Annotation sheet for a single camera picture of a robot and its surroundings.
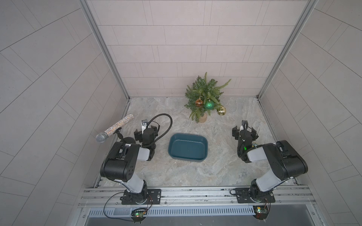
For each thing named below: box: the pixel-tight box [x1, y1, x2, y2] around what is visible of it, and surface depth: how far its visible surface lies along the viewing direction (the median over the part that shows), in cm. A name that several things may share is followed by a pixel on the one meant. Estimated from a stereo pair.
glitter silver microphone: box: [95, 113, 135, 144], surface depth 70 cm
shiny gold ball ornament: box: [216, 105, 227, 116], surface depth 84 cm
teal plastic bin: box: [167, 133, 209, 162], surface depth 91 cm
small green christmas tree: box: [184, 72, 232, 124], surface depth 80 cm
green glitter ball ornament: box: [204, 99, 215, 111], surface depth 77 cm
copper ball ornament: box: [195, 97, 204, 107], surface depth 77 cm
